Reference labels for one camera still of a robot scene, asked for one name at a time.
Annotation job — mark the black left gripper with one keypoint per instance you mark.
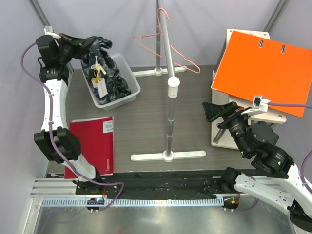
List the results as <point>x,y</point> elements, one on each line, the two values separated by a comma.
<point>81,46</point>

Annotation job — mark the dark shark-print shorts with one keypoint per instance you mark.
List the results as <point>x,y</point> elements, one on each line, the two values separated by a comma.
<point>97,63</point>

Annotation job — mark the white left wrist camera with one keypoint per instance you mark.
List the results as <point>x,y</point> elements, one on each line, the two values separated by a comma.
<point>52,34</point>

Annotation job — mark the white slotted cable duct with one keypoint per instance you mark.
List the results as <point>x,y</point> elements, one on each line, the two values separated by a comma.
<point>99,202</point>

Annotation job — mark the pink wire hanger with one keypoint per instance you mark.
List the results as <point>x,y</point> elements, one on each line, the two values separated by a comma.
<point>167,45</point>

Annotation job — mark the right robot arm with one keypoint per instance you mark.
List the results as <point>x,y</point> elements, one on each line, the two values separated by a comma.
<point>258,143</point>

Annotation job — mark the red notebook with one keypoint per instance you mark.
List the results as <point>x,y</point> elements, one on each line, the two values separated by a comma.
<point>96,137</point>

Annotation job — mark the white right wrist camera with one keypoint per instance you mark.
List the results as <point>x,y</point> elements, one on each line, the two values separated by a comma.
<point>260,105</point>

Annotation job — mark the orange binder folder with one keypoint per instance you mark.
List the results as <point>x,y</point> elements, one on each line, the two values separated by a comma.
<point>253,65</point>

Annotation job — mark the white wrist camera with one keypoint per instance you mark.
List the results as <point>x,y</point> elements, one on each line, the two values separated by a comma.
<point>260,105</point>
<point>52,34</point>

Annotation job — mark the white wooden shelf stand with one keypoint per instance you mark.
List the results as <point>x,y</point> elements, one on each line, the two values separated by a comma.
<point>222,138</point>

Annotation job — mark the grey clothes rack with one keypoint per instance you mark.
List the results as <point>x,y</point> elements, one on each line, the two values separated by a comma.
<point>173,83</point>

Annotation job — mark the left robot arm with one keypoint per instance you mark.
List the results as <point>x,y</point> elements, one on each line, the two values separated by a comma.
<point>55,140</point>

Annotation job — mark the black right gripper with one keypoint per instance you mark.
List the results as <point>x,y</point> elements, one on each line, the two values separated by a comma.
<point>212,110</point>

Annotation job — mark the white paper price tag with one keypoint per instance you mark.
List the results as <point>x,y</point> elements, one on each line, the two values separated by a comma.
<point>100,85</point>

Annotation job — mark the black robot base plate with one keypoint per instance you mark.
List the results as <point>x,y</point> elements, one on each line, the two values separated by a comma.
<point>172,185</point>

